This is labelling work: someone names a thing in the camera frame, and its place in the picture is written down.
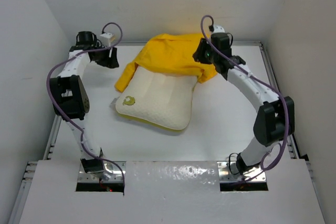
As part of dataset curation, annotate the metal base plate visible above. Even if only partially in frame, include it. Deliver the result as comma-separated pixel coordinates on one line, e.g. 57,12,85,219
77,161,126,183
217,161,267,184

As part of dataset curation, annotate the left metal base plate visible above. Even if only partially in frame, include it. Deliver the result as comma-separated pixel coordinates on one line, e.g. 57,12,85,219
77,161,126,183

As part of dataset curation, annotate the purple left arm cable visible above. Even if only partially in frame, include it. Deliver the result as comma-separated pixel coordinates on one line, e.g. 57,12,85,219
46,22,125,190

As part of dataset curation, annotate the cream quilted pillow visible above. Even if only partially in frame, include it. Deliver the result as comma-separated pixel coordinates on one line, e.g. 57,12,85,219
114,67,197,131

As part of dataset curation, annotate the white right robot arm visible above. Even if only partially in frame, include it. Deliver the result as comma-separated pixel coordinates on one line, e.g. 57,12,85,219
193,33,295,175

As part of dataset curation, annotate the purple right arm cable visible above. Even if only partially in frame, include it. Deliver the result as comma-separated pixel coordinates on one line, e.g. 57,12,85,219
201,15,290,183

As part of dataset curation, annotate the yellow pillowcase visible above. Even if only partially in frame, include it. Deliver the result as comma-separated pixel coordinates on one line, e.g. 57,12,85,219
114,34,217,92

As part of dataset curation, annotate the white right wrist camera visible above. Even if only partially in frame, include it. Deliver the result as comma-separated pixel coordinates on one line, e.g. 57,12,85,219
208,24,226,35

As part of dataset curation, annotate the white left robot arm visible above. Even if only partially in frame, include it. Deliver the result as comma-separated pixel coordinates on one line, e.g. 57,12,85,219
47,31,119,181

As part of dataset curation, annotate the white front cover board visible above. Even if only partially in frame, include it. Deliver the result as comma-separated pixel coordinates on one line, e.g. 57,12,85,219
20,160,324,223

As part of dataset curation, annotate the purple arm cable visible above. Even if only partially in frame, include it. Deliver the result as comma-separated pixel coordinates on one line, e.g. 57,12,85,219
46,22,125,190
201,15,290,183

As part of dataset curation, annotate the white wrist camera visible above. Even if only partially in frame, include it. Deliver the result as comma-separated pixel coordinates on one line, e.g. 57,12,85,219
208,24,226,35
99,33,116,47

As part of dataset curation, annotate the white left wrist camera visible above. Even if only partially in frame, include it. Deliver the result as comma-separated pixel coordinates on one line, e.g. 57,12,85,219
99,33,116,47

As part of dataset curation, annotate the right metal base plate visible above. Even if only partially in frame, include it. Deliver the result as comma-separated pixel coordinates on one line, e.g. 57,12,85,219
217,161,267,184

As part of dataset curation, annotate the aluminium table frame rail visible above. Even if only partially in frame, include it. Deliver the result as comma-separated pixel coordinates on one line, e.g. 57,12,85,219
7,40,313,224

